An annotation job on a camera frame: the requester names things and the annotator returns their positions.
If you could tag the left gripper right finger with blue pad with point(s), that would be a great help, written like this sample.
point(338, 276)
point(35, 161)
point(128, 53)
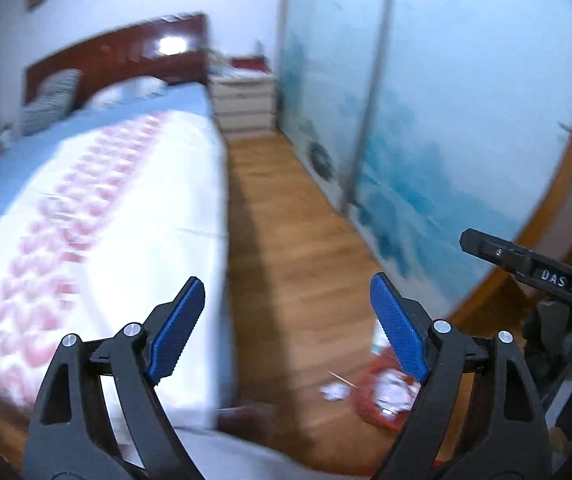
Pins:
point(405, 324)

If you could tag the dark red wooden headboard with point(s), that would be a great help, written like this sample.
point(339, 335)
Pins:
point(173, 48)

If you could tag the plaid grey pillow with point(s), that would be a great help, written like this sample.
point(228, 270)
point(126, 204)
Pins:
point(53, 102)

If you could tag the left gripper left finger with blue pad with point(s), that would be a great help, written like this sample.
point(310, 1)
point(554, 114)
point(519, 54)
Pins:
point(168, 328)

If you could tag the orange plastic trash basket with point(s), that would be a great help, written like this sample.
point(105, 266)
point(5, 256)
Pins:
point(384, 395)

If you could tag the bed with blue sheet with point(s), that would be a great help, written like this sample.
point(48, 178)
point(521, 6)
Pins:
point(91, 209)

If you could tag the white pillow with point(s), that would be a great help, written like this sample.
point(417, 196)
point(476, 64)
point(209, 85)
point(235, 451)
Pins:
point(126, 91)

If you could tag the white green toothpaste box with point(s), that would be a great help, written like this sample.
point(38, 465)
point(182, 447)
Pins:
point(380, 341)

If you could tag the beige wooden nightstand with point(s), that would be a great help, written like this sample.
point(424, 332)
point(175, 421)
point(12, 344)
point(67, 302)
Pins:
point(244, 101)

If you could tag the floral sliding wardrobe door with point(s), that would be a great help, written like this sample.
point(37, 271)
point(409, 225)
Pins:
point(423, 118)

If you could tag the white pink leaf blanket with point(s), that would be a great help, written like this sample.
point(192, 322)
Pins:
point(101, 249)

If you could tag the crumpled white paper on floor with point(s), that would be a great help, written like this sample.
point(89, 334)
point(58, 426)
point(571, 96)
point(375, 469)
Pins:
point(335, 391)

